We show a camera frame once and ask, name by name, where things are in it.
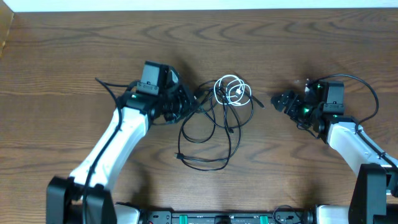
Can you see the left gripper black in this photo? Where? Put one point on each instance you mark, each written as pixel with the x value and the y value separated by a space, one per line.
pixel 185 100

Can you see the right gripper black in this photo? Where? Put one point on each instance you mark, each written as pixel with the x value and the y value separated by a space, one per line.
pixel 290 104

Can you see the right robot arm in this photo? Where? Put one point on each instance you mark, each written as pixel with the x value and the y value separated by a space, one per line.
pixel 320 111

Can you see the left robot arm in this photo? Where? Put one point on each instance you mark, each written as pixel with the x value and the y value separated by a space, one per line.
pixel 85 195

